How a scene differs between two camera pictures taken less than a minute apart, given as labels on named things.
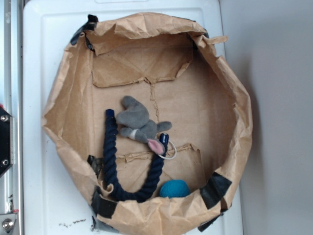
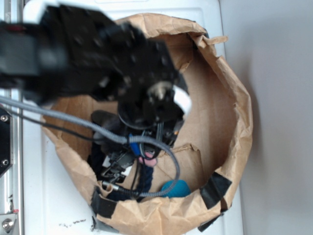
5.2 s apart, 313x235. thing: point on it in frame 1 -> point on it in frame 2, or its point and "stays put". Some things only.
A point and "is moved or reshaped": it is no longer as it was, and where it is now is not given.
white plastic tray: [52, 204] stays put
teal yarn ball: [174, 188] stays put
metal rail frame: [12, 100] stays put
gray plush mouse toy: [137, 125] is moved or reshaped
